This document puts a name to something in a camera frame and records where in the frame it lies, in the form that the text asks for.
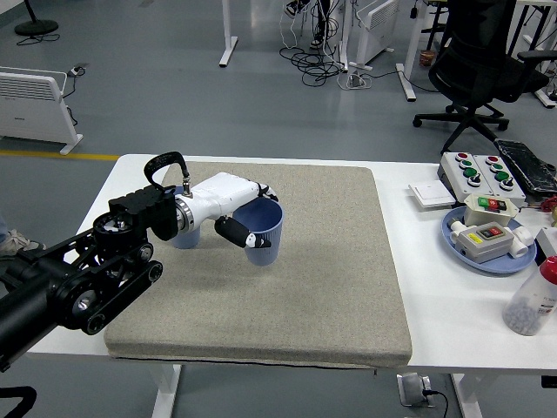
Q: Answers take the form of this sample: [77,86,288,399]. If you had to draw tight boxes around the blue plastic plate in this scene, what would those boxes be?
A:
[441,206,538,275]

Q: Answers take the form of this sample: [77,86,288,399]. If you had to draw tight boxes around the black fan stand base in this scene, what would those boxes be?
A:
[14,0,60,37]

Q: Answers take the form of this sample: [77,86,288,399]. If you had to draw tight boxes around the black tangled floor cables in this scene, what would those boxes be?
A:
[278,45,349,87]

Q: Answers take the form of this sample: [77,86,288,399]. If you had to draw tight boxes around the white three-button control box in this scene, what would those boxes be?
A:
[437,152,493,205]
[473,154,528,211]

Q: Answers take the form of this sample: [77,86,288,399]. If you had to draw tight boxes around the blue ribbed plastic cup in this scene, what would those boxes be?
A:
[167,185,202,250]
[233,198,285,267]

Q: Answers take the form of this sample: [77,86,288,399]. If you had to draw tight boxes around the white desk leg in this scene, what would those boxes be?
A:
[394,0,430,104]
[218,0,239,68]

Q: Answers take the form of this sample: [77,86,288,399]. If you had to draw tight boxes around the person's leg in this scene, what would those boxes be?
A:
[0,212,47,262]

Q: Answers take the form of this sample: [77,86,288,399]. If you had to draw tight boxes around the grey push-button switch box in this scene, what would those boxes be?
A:
[449,219,536,265]

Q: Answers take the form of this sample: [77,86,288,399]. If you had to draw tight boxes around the black wrapped keyboard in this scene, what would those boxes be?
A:
[493,138,557,196]

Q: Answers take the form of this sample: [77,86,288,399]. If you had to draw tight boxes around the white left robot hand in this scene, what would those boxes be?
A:
[190,172,280,250]

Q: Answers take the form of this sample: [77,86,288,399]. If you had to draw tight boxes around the cream switch box coloured buttons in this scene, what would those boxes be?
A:
[462,193,520,228]

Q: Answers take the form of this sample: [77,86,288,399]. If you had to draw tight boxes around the grey-brown foam mat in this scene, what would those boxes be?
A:
[104,160,413,371]

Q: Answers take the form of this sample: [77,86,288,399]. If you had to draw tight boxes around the seated person's legs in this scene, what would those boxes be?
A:
[285,0,339,51]

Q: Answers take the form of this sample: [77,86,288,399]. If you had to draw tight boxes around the silver floor socket box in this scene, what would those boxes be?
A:
[396,373,436,409]

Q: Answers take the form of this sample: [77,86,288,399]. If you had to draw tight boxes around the white wall switch plate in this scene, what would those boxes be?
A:
[407,180,457,213]

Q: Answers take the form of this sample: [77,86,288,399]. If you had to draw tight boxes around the red wire bundle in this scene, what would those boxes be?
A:
[520,198,557,214]

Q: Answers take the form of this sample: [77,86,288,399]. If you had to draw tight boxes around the black office chair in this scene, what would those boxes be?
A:
[412,0,557,154]

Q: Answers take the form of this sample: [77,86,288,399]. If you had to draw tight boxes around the small white panel heater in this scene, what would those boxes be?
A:
[349,0,404,71]

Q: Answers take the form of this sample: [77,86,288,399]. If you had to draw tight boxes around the large white panel heater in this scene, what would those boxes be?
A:
[0,65,84,156]

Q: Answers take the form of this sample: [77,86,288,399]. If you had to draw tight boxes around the clear bottle with red cap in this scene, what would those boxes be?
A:
[503,255,557,337]

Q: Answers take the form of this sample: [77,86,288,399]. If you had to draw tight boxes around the white table leg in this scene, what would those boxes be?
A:
[450,373,484,418]
[151,363,183,418]

